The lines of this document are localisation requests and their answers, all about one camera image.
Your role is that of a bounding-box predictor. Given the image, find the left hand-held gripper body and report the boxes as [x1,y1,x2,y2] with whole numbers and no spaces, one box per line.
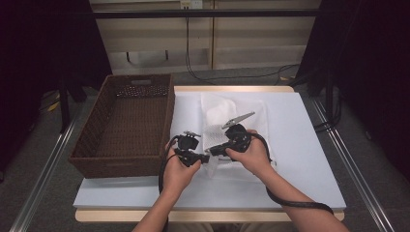
[173,130,202,168]

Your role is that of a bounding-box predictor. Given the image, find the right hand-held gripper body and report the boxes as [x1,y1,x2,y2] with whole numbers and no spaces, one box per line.
[221,111,256,154]

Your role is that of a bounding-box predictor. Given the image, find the white garment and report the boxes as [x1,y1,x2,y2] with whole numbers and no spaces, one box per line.
[206,98,240,130]

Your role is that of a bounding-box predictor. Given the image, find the white mesh laundry bag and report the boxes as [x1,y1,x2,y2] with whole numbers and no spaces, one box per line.
[199,92,278,182]

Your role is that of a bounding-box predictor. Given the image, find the brown woven basket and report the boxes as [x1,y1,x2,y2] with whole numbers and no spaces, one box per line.
[67,73,176,179]

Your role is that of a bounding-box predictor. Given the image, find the person's right hand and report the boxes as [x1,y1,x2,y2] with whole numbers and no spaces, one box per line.
[225,129,275,177]

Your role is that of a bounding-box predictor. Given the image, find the person's left hand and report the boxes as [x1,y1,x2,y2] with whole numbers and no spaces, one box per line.
[161,143,202,197]

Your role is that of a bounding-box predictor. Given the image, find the wooden table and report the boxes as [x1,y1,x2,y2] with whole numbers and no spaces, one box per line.
[74,85,345,224]

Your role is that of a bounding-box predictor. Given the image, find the light blue table mat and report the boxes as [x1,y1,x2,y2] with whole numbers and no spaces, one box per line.
[73,91,347,212]

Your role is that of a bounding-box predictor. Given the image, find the black metal stand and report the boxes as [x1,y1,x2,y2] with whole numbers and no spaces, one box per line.
[323,64,336,122]
[57,73,88,134]

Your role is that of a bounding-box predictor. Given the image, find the black horizontal bar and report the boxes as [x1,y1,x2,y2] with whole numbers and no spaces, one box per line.
[91,9,322,18]

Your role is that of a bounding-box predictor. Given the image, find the yellow floor tape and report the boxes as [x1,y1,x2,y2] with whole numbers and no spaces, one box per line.
[46,93,62,113]

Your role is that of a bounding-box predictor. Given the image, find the dark curtain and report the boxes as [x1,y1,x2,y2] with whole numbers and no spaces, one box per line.
[295,0,410,182]
[0,0,113,173]

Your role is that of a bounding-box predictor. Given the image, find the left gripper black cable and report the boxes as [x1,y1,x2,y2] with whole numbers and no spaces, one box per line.
[158,134,182,232]

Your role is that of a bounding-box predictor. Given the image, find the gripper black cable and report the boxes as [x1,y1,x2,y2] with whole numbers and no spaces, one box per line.
[249,131,335,216]
[158,134,182,232]

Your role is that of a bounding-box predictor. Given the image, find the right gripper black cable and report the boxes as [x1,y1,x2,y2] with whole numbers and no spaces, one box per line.
[249,131,335,216]

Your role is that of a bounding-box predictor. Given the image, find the black floor cables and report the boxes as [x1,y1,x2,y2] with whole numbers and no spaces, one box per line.
[313,93,343,133]

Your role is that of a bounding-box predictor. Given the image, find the thin black wall cable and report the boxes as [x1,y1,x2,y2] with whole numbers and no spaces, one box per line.
[184,15,301,86]

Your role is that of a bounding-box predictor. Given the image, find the metal floor rail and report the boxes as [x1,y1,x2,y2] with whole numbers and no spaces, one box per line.
[9,105,81,232]
[310,96,395,232]

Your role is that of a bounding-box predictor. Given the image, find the white wall socket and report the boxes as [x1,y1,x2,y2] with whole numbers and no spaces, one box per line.
[179,0,204,10]

